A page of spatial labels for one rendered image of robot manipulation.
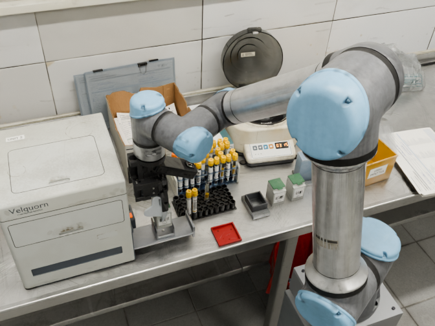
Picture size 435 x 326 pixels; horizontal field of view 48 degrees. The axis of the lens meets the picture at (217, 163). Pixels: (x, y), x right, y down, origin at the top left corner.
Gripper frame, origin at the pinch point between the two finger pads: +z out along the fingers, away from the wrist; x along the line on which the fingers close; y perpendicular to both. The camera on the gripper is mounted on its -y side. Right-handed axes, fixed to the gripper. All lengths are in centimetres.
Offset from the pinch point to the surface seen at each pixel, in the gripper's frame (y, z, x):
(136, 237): 7.2, 8.4, -0.1
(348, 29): -92, -9, -59
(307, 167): -48.1, 5.5, -7.6
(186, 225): -6.5, 8.4, 0.3
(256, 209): -28.3, 10.3, -0.3
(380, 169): -70, 6, 0
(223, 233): -16.6, 12.2, 3.3
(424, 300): -121, 100, 4
